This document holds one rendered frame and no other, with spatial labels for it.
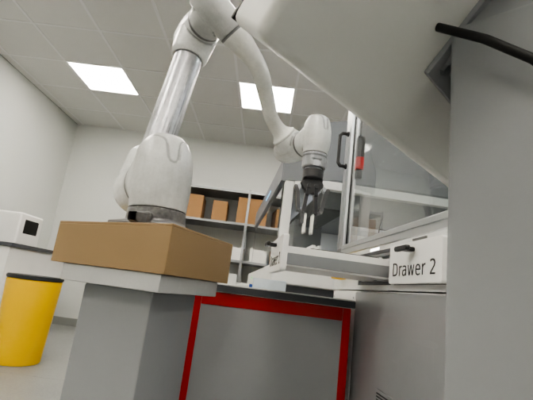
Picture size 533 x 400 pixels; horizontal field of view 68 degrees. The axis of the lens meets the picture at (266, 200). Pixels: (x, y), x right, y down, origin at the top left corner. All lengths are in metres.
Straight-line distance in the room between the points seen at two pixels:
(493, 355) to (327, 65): 0.26
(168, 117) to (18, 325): 2.52
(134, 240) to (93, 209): 5.15
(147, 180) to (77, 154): 5.38
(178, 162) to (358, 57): 0.77
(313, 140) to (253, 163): 4.37
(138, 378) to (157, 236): 0.31
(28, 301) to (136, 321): 2.59
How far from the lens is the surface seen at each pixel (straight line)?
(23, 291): 3.54
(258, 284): 1.53
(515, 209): 0.36
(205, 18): 1.44
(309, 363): 1.48
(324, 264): 1.23
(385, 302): 1.30
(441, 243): 1.00
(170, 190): 1.05
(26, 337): 3.59
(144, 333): 0.97
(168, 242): 0.90
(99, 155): 6.29
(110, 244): 0.99
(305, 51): 0.34
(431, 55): 0.45
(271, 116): 1.54
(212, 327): 1.43
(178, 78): 1.43
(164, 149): 1.08
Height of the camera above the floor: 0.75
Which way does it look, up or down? 13 degrees up
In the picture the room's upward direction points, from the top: 7 degrees clockwise
